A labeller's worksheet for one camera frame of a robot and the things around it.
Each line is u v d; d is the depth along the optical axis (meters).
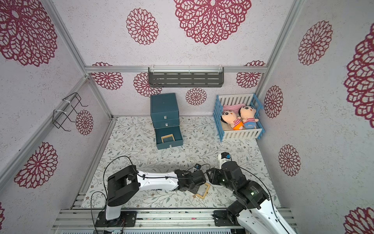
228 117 1.02
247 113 1.02
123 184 0.50
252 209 0.47
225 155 0.64
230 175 0.52
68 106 0.78
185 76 0.94
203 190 0.78
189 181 0.65
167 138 1.11
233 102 1.12
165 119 0.96
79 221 0.75
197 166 0.78
